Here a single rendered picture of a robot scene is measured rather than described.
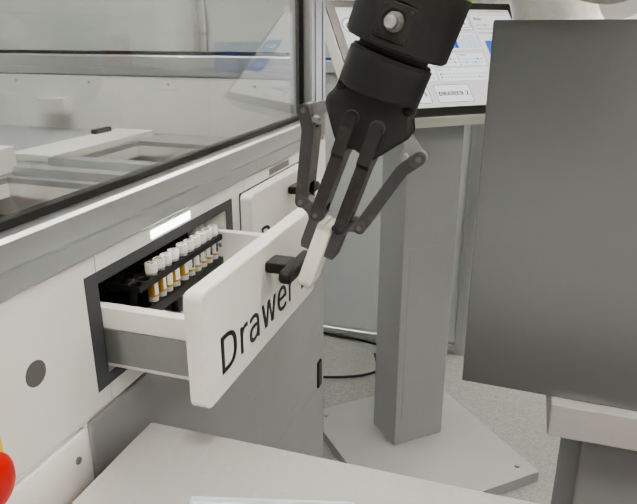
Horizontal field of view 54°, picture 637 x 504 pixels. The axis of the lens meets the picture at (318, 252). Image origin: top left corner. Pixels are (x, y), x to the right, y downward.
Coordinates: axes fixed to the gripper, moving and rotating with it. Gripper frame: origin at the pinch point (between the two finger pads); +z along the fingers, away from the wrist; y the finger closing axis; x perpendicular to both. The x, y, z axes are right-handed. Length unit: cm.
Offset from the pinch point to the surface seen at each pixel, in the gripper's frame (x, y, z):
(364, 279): 157, -8, 74
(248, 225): 17.0, -13.2, 8.6
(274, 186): 25.0, -13.8, 5.1
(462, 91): 90, 1, -9
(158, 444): -13.2, -5.4, 19.3
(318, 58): 51, -21, -10
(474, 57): 99, 0, -16
